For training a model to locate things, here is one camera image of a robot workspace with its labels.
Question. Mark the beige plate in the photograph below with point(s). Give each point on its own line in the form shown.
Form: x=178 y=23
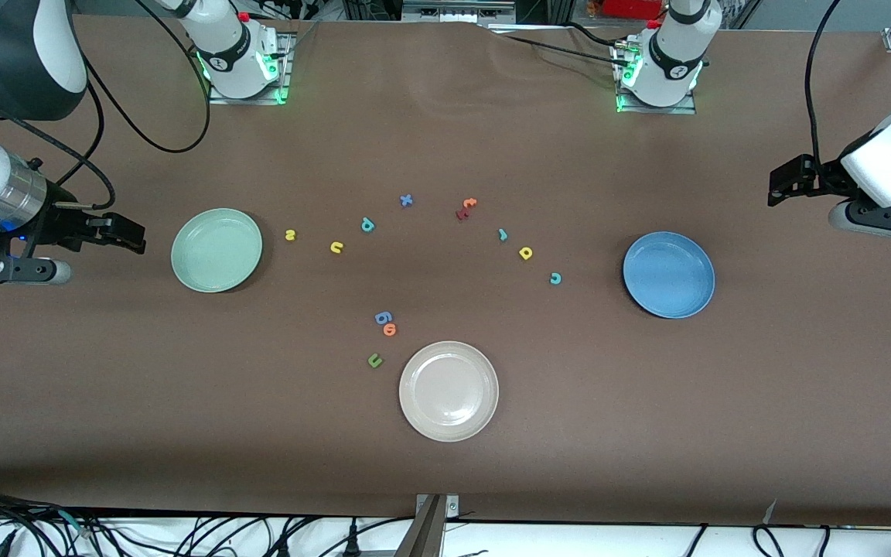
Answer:
x=448 y=391

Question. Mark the teal letter p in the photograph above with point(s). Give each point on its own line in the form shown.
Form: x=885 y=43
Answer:
x=367 y=225

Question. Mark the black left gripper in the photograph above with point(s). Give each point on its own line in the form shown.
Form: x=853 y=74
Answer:
x=827 y=179

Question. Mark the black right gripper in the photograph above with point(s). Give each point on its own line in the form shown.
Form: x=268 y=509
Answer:
x=61 y=224

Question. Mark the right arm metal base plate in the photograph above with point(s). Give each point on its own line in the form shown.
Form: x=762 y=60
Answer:
x=286 y=77

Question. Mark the red box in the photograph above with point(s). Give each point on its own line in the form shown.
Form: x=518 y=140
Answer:
x=631 y=8

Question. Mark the green plate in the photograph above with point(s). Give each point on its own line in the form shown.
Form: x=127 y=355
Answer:
x=216 y=250

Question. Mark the grey equipment box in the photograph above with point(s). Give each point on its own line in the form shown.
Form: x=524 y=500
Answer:
x=453 y=11

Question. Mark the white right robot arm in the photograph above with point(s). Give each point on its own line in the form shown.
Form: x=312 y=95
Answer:
x=20 y=62

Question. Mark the green letter u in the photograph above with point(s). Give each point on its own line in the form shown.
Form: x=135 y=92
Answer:
x=374 y=360

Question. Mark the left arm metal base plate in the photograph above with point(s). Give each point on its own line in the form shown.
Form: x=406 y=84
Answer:
x=685 y=110

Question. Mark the blue plate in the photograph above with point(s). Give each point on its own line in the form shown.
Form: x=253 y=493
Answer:
x=668 y=275

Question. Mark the blue letter g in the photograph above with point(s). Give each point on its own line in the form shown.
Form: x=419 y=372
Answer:
x=383 y=317

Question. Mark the black power plug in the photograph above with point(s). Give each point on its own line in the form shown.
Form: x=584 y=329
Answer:
x=351 y=541

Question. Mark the aluminium frame bracket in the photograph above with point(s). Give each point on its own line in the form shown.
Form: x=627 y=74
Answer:
x=434 y=514

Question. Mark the brown table cover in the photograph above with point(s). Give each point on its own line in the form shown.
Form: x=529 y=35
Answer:
x=445 y=139

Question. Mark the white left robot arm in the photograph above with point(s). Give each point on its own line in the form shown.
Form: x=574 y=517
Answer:
x=674 y=62

